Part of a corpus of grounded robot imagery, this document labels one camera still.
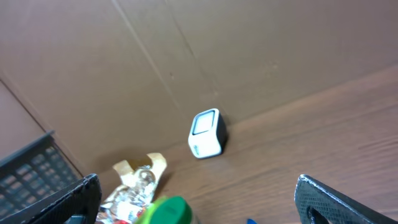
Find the green lid small jar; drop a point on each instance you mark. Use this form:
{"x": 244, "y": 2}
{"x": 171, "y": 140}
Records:
{"x": 174, "y": 210}

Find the grey plastic shopping basket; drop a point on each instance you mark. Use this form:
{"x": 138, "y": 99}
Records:
{"x": 33, "y": 173}

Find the beige brown snack pouch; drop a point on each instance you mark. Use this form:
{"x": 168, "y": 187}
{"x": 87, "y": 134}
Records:
{"x": 139, "y": 180}

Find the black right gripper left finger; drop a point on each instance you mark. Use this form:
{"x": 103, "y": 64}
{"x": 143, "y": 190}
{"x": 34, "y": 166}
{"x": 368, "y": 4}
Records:
{"x": 76, "y": 203}

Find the blue Oreo cookie pack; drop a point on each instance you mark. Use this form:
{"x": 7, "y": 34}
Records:
{"x": 250, "y": 221}

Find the white barcode scanner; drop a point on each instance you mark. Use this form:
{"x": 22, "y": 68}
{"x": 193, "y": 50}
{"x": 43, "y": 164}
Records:
{"x": 208, "y": 134}

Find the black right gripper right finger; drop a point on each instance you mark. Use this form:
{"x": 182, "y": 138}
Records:
{"x": 318, "y": 203}

